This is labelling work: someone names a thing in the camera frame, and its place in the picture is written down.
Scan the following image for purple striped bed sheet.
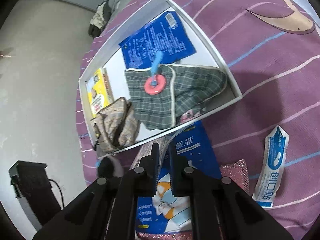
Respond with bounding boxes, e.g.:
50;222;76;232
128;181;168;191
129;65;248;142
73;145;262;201
80;0;319;239

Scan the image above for pink glitter sponge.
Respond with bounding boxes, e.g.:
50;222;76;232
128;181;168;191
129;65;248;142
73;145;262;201
220;159;249;194

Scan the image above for yellow booklet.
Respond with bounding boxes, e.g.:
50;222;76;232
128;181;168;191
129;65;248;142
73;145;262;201
86;68;114;118

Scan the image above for blue eye mask packet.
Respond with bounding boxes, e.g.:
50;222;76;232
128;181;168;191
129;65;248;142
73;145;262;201
119;11;196;69

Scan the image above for beige plaid pouch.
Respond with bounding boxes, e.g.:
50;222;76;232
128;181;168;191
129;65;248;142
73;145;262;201
90;97;140;153

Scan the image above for pink donut charm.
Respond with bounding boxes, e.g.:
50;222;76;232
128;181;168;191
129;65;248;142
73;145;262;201
144;50;170;96

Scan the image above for dark clothes pile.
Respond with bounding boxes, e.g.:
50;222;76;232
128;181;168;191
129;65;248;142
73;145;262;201
88;1;112;38

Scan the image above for white blue band-aid packet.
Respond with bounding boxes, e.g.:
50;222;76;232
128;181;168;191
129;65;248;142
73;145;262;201
252;125;290;209

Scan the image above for white cardboard box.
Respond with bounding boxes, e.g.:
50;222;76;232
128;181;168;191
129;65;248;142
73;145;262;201
79;0;242;155

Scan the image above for green plaid pouch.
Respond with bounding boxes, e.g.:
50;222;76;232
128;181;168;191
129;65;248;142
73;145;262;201
125;64;228;130

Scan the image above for blue steam eye mask pack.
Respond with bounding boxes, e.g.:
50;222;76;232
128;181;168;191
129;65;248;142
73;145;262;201
136;121;221;239

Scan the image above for black white plush toy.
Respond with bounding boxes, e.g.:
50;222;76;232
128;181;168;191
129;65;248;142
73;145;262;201
97;156;124;179

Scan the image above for black stand on floor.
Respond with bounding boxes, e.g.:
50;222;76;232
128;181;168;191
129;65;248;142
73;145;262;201
8;160;62;231

